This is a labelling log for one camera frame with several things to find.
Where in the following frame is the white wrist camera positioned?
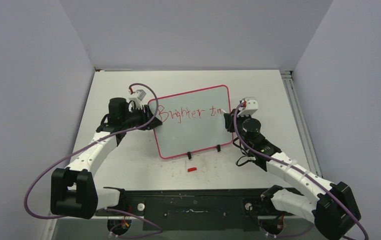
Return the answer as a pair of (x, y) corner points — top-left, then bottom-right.
(128, 89), (147, 110)
(237, 97), (259, 117)

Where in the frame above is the purple cable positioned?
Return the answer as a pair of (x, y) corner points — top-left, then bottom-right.
(232, 102), (370, 240)
(24, 82), (163, 239)

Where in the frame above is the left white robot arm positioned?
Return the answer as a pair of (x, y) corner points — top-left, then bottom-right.
(50, 97), (163, 219)

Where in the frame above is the pink framed whiteboard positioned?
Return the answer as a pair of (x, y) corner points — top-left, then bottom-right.
(148, 84), (233, 160)

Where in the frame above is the red marker cap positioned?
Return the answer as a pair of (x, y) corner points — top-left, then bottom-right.
(187, 167), (197, 173)

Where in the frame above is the aluminium rail frame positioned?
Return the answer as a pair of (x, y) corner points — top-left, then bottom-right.
(44, 70), (324, 240)

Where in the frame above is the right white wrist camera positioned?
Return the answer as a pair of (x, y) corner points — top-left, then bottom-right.
(237, 97), (259, 117)

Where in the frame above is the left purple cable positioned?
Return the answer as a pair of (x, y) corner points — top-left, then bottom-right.
(24, 82), (163, 239)

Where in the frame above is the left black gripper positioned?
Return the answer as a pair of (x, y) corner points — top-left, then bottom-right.
(121, 104), (162, 131)

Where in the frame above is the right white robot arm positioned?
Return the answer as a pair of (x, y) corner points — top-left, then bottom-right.
(223, 112), (361, 240)

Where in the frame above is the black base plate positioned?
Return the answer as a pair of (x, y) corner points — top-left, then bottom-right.
(94, 188), (311, 233)

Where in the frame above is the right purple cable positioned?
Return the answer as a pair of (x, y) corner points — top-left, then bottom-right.
(232, 102), (370, 240)

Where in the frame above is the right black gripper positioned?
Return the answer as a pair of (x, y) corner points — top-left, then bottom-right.
(225, 108), (253, 151)

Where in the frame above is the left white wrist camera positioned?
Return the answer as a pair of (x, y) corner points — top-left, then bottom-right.
(128, 89), (147, 110)

